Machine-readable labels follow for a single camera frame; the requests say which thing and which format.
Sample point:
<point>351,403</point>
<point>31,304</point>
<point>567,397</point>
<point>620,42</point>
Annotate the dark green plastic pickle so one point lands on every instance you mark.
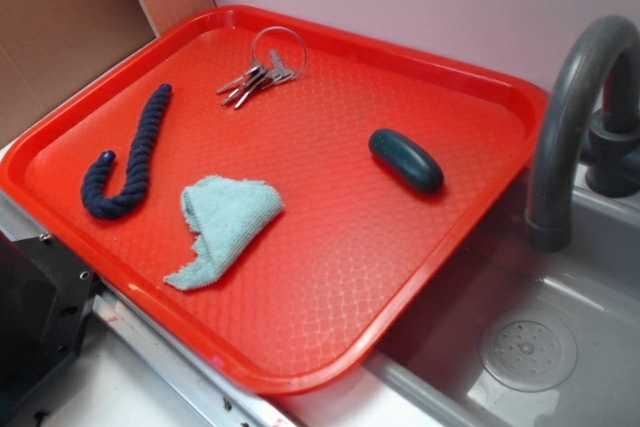
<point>407,160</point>

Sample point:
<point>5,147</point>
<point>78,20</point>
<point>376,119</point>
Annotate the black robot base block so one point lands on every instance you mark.
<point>47,293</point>

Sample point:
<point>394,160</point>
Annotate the red plastic tray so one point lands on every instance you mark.
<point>322,283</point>

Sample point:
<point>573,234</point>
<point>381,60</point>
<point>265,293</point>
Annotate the light blue cloth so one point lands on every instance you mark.
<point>225,215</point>

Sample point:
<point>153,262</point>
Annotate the silver keys bunch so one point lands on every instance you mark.
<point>257,78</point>

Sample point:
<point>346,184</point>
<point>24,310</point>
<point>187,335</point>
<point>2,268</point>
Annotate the grey plastic sink basin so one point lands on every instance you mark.
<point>431,354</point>

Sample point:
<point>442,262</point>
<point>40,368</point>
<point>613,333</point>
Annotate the round sink drain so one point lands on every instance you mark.
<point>528,351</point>

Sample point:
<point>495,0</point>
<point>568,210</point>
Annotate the grey toy faucet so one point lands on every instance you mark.
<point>592,117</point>

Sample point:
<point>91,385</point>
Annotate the brown cardboard panel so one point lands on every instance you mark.
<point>52,49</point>

